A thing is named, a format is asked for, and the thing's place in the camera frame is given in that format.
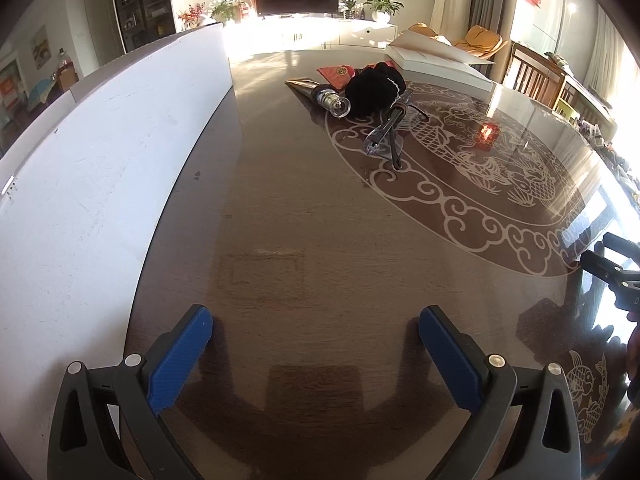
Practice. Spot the wooden sideboard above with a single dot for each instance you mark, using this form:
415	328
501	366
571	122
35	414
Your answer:
595	105

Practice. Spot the potted plant in white pot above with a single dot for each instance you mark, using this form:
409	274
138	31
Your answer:
382	5

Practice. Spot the red gift boxes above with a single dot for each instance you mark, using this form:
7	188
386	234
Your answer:
247	10

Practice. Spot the framed wall painting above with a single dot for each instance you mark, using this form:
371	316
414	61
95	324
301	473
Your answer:
41	46

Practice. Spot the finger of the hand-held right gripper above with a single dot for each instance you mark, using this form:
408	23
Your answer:
620	246
600	265

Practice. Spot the red flower arrangement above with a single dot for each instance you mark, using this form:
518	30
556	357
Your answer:
192	14

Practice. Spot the dark glass display cabinet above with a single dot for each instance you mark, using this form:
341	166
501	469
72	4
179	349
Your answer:
145	0

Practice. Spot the white door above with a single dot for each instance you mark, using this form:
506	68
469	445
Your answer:
100	30

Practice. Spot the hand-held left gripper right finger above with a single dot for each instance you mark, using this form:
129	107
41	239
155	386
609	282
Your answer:
450	357

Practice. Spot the red envelope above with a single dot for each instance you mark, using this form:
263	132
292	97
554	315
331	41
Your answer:
340	72

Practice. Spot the flat white box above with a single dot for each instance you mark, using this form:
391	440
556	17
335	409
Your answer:
440	67

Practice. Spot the large white cardboard box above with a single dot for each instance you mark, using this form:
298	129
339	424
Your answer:
100	170

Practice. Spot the blue food cover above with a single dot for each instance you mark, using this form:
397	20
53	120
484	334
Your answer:
39	94

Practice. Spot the orange lounge chair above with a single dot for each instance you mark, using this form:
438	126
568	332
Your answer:
482	40
425	32

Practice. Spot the wooden chair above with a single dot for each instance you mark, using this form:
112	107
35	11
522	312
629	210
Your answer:
532	75

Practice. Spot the white television cabinet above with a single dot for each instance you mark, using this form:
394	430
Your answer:
310	35

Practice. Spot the green leafy plant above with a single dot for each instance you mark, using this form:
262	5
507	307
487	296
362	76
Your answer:
222	10

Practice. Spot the small potted plant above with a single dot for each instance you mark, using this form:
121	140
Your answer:
351	9

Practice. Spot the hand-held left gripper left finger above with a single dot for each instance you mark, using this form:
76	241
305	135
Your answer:
177	360

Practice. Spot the gold cream tube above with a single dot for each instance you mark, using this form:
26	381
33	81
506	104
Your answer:
312	91

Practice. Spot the clear packet of sticks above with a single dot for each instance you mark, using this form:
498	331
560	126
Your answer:
390	125

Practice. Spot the black velvet pouch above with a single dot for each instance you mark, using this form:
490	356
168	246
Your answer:
372	87

